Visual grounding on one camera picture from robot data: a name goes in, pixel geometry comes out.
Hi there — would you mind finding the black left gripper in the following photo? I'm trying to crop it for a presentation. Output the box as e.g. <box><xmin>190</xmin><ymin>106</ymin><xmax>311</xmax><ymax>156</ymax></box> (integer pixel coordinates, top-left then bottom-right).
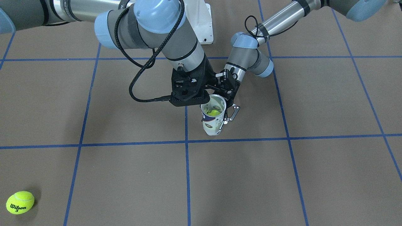
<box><xmin>215</xmin><ymin>70</ymin><xmax>240</xmax><ymax>130</ymax></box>

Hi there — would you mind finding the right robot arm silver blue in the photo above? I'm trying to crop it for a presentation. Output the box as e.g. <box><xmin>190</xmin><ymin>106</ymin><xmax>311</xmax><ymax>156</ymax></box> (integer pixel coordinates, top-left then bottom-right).
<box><xmin>1</xmin><ymin>0</ymin><xmax>217</xmax><ymax>101</ymax></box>

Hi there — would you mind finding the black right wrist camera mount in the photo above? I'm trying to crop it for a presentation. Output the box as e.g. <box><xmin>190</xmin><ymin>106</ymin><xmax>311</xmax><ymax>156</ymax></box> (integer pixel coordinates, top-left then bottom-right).
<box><xmin>169</xmin><ymin>67</ymin><xmax>210</xmax><ymax>107</ymax></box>

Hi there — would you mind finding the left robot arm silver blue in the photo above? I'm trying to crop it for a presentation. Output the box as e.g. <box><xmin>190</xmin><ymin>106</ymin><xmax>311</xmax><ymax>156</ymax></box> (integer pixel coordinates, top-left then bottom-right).
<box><xmin>216</xmin><ymin>0</ymin><xmax>386</xmax><ymax>134</ymax></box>

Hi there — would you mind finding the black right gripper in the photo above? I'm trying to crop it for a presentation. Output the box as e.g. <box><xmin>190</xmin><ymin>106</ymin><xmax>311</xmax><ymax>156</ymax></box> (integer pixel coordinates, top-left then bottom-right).
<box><xmin>189</xmin><ymin>55</ymin><xmax>218</xmax><ymax>94</ymax></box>

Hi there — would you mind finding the Wilson tennis ball can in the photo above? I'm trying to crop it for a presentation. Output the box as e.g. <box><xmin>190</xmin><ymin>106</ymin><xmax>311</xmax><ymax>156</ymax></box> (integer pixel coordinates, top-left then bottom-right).
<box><xmin>200</xmin><ymin>94</ymin><xmax>226</xmax><ymax>136</ymax></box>

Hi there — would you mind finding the yellow tennis ball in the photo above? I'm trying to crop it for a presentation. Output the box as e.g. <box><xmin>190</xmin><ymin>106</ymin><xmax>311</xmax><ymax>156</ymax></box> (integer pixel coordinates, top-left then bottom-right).
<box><xmin>206</xmin><ymin>109</ymin><xmax>221</xmax><ymax>117</ymax></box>
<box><xmin>6</xmin><ymin>191</ymin><xmax>35</xmax><ymax>215</ymax></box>

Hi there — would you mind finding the white pedestal column base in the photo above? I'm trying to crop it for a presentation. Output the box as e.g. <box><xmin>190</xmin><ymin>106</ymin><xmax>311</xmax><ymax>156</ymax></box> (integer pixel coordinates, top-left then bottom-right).
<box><xmin>184</xmin><ymin>0</ymin><xmax>214</xmax><ymax>45</ymax></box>

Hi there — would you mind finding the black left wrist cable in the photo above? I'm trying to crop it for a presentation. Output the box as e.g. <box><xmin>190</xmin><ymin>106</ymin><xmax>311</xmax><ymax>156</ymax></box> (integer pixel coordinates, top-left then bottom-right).
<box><xmin>244</xmin><ymin>15</ymin><xmax>299</xmax><ymax>47</ymax></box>

